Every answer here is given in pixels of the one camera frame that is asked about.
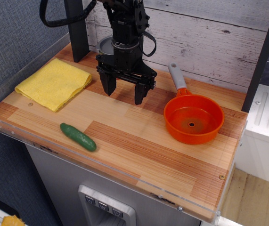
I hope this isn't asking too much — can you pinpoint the black sleeved cable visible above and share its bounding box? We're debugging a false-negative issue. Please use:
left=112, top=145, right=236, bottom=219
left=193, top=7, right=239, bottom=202
left=39, top=0, right=98, bottom=28

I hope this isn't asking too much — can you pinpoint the orange plastic pot grey handle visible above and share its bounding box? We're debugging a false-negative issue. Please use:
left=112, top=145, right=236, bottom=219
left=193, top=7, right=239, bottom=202
left=163, top=63, right=225, bottom=145

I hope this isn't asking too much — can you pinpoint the patterned tin can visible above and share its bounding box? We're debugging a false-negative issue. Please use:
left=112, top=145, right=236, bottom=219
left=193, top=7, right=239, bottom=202
left=96, top=36, right=114, bottom=55

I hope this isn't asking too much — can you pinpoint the grey toy fridge cabinet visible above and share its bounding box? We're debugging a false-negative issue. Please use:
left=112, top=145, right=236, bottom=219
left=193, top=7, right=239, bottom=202
left=26, top=145, right=201, bottom=226

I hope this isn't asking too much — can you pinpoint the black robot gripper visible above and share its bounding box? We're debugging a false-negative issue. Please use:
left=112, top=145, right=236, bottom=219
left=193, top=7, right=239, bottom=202
left=96, top=47, right=157, bottom=105

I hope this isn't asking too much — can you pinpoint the green toy cucumber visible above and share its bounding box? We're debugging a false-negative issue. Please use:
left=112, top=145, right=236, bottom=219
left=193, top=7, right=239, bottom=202
left=59, top=123, right=97, bottom=152

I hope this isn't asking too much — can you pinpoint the black vertical post right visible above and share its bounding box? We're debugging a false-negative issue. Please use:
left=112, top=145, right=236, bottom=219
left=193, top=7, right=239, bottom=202
left=241, top=29, right=269, bottom=113

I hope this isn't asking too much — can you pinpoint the silver dispenser panel with buttons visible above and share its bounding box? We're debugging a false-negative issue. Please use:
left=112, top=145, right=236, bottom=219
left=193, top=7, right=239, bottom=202
left=78, top=185, right=137, bottom=226

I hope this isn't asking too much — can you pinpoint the black vertical post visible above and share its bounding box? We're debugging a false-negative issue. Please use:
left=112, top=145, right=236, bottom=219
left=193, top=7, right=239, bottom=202
left=64, top=0, right=90, bottom=63
left=241, top=29, right=269, bottom=113

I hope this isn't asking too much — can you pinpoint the orange yellow object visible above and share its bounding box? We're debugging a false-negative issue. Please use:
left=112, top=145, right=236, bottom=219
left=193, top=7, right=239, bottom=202
left=1, top=215, right=25, bottom=226

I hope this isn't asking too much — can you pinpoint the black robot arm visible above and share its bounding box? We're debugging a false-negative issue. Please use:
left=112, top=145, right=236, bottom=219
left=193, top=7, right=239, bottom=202
left=96, top=0, right=157, bottom=105

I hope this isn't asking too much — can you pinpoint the white toy sink unit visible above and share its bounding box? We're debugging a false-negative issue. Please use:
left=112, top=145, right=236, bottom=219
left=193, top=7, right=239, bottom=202
left=234, top=85, right=269, bottom=181

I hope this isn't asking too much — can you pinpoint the yellow folded cloth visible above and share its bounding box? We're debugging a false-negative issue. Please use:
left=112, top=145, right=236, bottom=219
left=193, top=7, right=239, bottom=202
left=15, top=59, right=92, bottom=112

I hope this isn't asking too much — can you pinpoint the black vertical post left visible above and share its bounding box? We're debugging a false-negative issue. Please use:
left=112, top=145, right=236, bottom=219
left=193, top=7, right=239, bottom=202
left=64, top=0, right=90, bottom=63

